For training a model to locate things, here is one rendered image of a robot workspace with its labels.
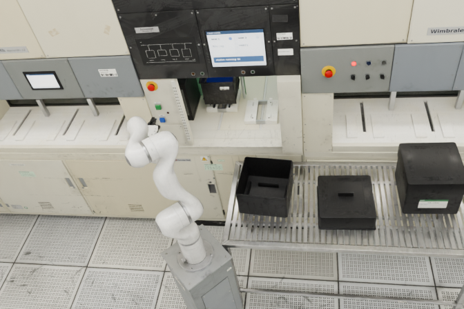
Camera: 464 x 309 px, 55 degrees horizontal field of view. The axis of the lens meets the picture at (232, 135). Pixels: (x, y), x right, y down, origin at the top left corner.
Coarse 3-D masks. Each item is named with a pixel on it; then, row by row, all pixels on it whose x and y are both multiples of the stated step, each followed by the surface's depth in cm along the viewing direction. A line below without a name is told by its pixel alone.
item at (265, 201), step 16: (256, 160) 256; (272, 160) 253; (288, 160) 250; (240, 176) 247; (256, 176) 267; (272, 176) 263; (288, 176) 260; (240, 192) 250; (256, 192) 258; (272, 192) 256; (288, 192) 240; (240, 208) 247; (256, 208) 243; (272, 208) 240; (288, 208) 244
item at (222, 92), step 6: (204, 78) 292; (234, 78) 281; (204, 84) 282; (210, 84) 282; (216, 84) 281; (222, 84) 281; (228, 84) 280; (234, 84) 283; (204, 90) 286; (210, 90) 286; (216, 90) 285; (222, 90) 284; (228, 90) 284; (234, 90) 283; (204, 96) 289; (210, 96) 289; (216, 96) 288; (222, 96) 288; (228, 96) 287; (234, 96) 286; (204, 102) 293; (210, 102) 293; (216, 102) 292; (222, 102) 291; (228, 102) 291; (234, 102) 290
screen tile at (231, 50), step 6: (228, 36) 217; (216, 42) 221; (222, 42) 220; (228, 42) 220; (234, 42) 220; (216, 48) 224; (222, 48) 223; (228, 48) 223; (234, 48) 222; (216, 54) 226; (222, 54) 226
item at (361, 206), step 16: (320, 176) 248; (336, 176) 247; (352, 176) 245; (368, 176) 244; (320, 192) 240; (336, 192) 239; (352, 192) 234; (368, 192) 236; (320, 208) 233; (336, 208) 231; (352, 208) 230; (368, 208) 229; (320, 224) 233; (336, 224) 231; (352, 224) 230; (368, 224) 229
